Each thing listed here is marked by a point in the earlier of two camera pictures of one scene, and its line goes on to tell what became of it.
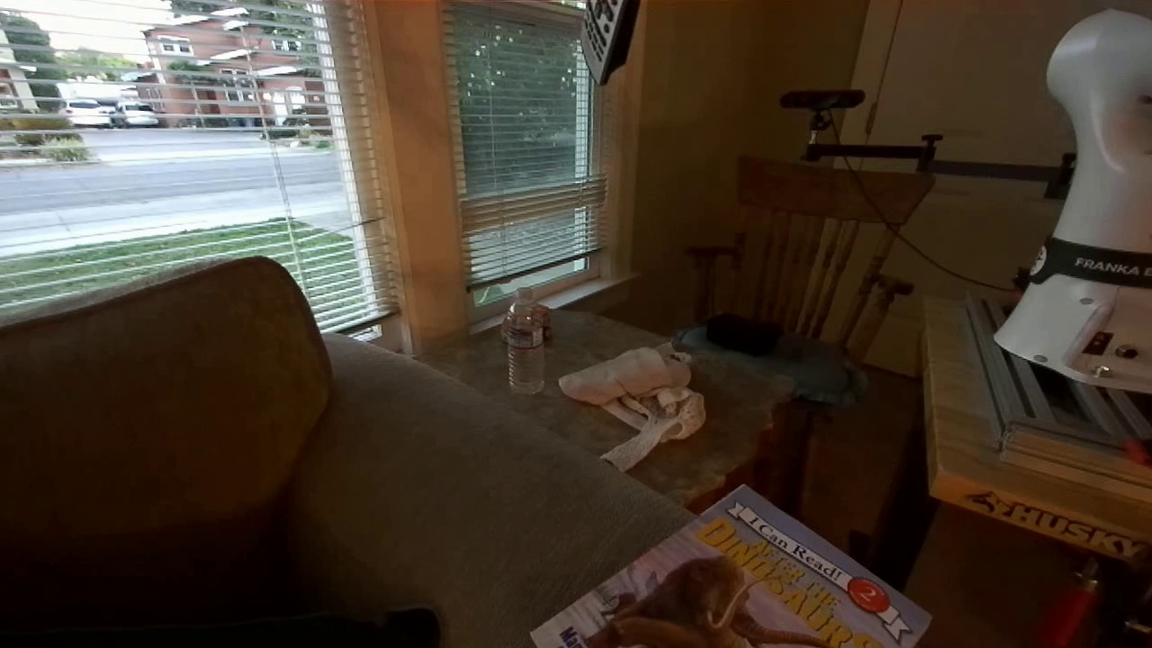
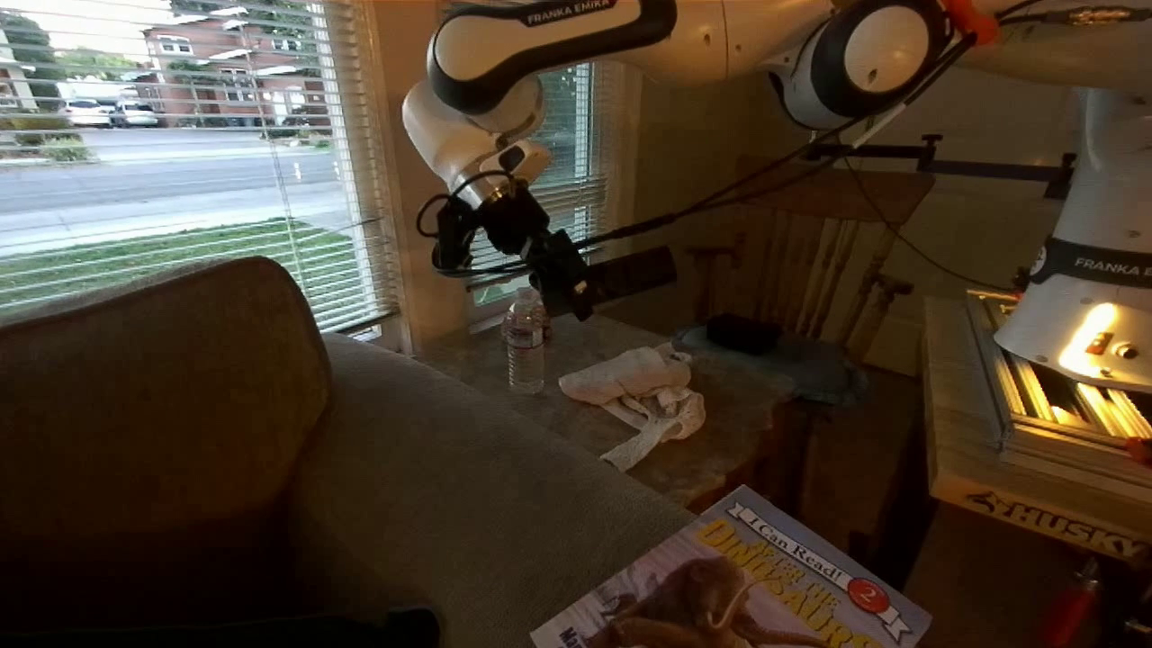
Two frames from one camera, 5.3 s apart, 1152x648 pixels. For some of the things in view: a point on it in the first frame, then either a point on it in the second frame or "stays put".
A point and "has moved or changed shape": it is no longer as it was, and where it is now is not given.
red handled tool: [1073, 608] stays put
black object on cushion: [756, 338] stays put
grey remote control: [615, 34] has moved or changed shape
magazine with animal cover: [750, 573] stays put
